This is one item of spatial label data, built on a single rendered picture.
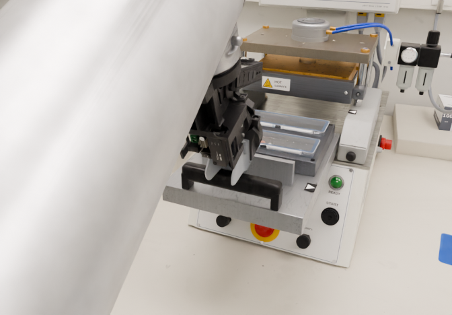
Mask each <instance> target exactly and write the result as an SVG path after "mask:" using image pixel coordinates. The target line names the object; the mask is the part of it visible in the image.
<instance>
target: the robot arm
mask: <svg viewBox="0 0 452 315"><path fill-rule="evenodd" d="M245 2H246V0H9V1H8V2H7V3H6V4H5V5H4V6H3V8H2V9H1V10H0V315H110V314H111V311H112V309H113V307H114V304H115V302H116V300H117V297H118V295H119V293H120V290H121V289H122V286H123V284H124V281H125V279H126V276H127V275H128V272H129V270H130V267H131V265H132V263H133V261H134V259H135V256H136V254H137V251H138V249H139V246H140V245H141V242H142V240H143V237H144V235H145V232H146V231H147V228H148V226H149V223H150V221H151V219H152V217H153V214H154V212H155V210H156V207H157V205H158V202H159V200H160V198H161V196H162V194H163V191H164V189H165V186H166V184H167V182H168V180H169V177H170V175H171V173H172V170H173V169H174V166H175V164H176V161H177V159H178V156H179V154H180V155H181V158H182V159H184V158H185V156H186V154H187V153H188V151H190V152H191V151H192V152H196V153H201V154H202V157H204V158H208V162H207V165H206V169H205V177H206V179H207V180H211V179H212V178H213V177H214V176H215V174H216V173H217V172H218V171H219V170H220V169H221V168H222V169H226V170H231V171H232V175H231V185H232V186H233V185H235V184H236V182H237V181H238V180H239V177H240V176H241V175H242V173H244V174H245V173H246V172H247V170H248V168H249V166H250V164H251V162H252V160H253V157H254V155H255V153H256V151H257V149H258V147H259V145H260V143H261V141H262V138H263V130H262V125H261V123H260V117H261V116H258V115H255V114H256V113H255V110H254V104H255V103H254V102H252V101H251V100H250V99H249V98H248V95H247V94H241V93H240V92H239V89H241V88H244V87H245V86H248V85H250V84H252V83H255V82H257V81H260V80H261V79H262V66H263V62H260V61H255V59H252V58H247V57H240V55H241V50H240V46H241V45H242V43H243V39H242V37H241V36H239V35H238V29H237V20H238V17H239V15H240V13H241V11H242V8H243V6H244V3H245ZM188 134H190V138H191V141H190V140H189V136H188ZM185 140H186V143H185V145H184V142H185ZM183 145H184V146H183Z"/></svg>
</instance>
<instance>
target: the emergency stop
mask: <svg viewBox="0 0 452 315"><path fill-rule="evenodd" d="M254 228H255V231H256V233H257V234H258V235H259V236H261V237H264V238H265V237H269V236H270V235H272V234H273V232H274V229H273V228H270V227H265V226H262V225H257V224H255V225H254Z"/></svg>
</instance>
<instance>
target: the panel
mask: <svg viewBox="0 0 452 315"><path fill-rule="evenodd" d="M355 172H356V168H353V167H349V166H343V165H338V164H332V165H331V167H330V170H329V172H328V175H327V176H326V179H325V181H324V184H323V186H322V189H321V190H320V193H319V195H318V198H317V201H316V202H315V205H314V207H313V210H312V212H311V215H310V216H309V219H308V221H307V224H306V226H305V229H304V230H303V233H302V234H307V235H309V236H310V238H311V244H310V245H309V246H308V247H307V248H305V249H301V248H299V247H298V246H297V243H296V240H297V238H298V237H299V235H297V234H292V233H288V232H284V231H281V230H276V229H274V232H273V234H272V235H270V236H269V237H265V238H264V237H261V236H259V235H258V234H257V233H256V231H255V228H254V225H255V224H254V223H250V222H246V221H242V220H238V219H234V218H231V221H230V223H229V225H227V226H225V227H219V226H218V225H217V223H216V218H217V216H219V215H218V214H215V213H210V212H207V211H202V210H199V209H198V212H197V216H196V224H195V227H197V228H201V229H204V230H208V231H212V232H216V233H219V234H223V235H226V236H231V237H234V238H238V239H241V240H245V241H248V242H253V243H256V244H260V245H263V246H267V247H271V248H275V249H278V250H282V251H285V252H290V253H293V254H297V255H300V256H304V257H307V258H312V259H315V260H319V261H322V262H325V263H330V264H333V265H337V266H338V262H339V258H340V251H341V247H342V241H343V237H344V230H345V226H346V219H347V215H348V208H349V205H350V198H351V194H352V187H353V183H354V176H355ZM333 177H339V178H340V179H341V180H342V186H341V187H340V188H333V187H332V186H331V184H330V181H331V179H332V178H333ZM327 209H332V210H334V211H335V212H336V213H337V215H338V219H337V221H336V222H335V223H333V224H327V223H325V222H324V221H323V219H322V214H323V212H324V211H325V210H327Z"/></svg>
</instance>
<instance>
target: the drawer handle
mask: <svg viewBox="0 0 452 315"><path fill-rule="evenodd" d="M205 169H206V165H203V164H197V163H194V162H186V163H185V164H184V165H183V166H182V173H181V178H182V188H183V189H186V190H189V189H190V188H191V187H192V185H193V184H194V182H198V183H201V184H207V185H210V186H216V187H219V188H224V189H228V190H233V191H237V192H240V193H245V194H249V195H254V196H257V197H263V198H266V199H270V209H271V210H273V211H278V210H279V209H280V206H281V205H282V199H283V184H282V182H281V181H279V180H273V179H269V178H263V177H260V176H254V175H250V174H244V173H242V175H241V176H240V177H239V180H238V181H237V182H236V184H235V185H233V186H232V185H231V175H232V171H231V170H226V169H222V168H221V169H220V170H219V171H218V172H217V173H216V174H215V176H214V177H213V178H212V179H211V180H207V179H206V177H205Z"/></svg>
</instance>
